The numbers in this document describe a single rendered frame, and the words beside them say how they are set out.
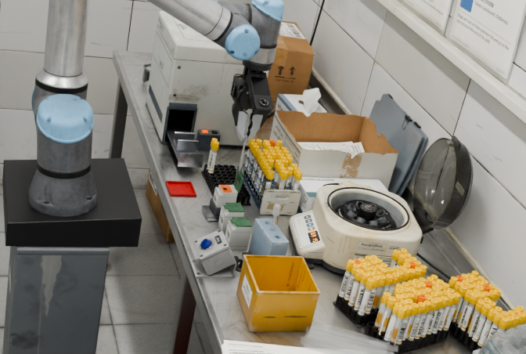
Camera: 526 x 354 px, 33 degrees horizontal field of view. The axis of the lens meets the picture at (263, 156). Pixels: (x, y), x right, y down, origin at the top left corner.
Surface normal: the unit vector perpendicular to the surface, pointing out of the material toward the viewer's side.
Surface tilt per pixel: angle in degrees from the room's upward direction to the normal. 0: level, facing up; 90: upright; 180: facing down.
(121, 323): 0
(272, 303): 90
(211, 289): 0
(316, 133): 89
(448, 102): 90
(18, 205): 3
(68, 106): 8
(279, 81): 92
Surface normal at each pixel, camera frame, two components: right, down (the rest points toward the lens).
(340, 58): -0.94, -0.04
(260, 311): 0.23, 0.46
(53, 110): 0.16, -0.82
